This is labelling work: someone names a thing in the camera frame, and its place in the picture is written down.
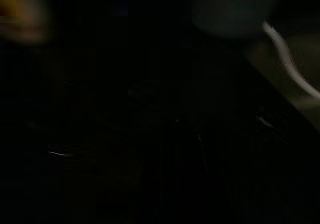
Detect grey tumbler with red sticker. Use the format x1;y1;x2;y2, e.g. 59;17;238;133
192;0;283;40

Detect stainless steel sink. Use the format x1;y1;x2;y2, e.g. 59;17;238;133
243;32;320;132

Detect white printed mug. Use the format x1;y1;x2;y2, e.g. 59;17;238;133
0;0;52;46

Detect white flexible hose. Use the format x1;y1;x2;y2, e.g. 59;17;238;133
261;20;320;100

